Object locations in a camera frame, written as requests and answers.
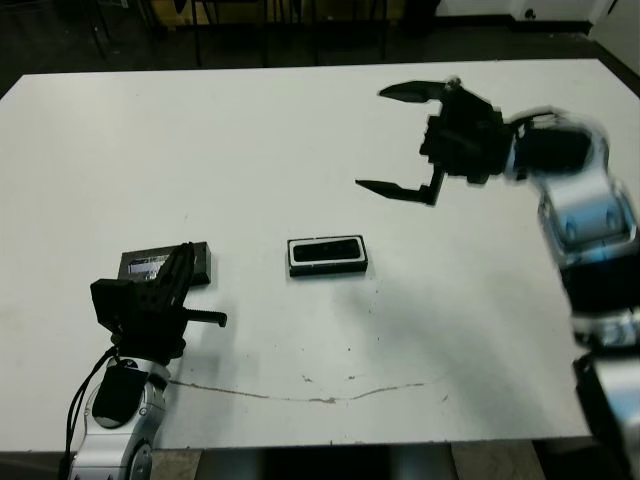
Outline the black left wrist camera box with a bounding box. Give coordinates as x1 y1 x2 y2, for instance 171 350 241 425
89 279 135 334

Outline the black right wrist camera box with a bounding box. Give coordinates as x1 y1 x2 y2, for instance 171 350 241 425
439 78 505 132

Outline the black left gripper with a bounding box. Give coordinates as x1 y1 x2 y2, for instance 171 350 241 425
112 242 227 366

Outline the black box with white insert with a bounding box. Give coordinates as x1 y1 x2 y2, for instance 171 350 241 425
286 233 371 279

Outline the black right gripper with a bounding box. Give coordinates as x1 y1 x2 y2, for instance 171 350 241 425
353 79 516 207

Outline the chair with thin black legs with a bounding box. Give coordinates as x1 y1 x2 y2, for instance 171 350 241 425
87 0 156 62

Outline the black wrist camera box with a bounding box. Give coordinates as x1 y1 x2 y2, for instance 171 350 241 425
89 279 135 334
439 78 505 132

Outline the black box lid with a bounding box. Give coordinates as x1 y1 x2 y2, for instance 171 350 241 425
119 241 217 288

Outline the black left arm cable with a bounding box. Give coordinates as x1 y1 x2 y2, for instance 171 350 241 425
62 347 119 480

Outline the black trash bin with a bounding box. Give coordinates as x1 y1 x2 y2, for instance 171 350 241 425
402 0 441 37

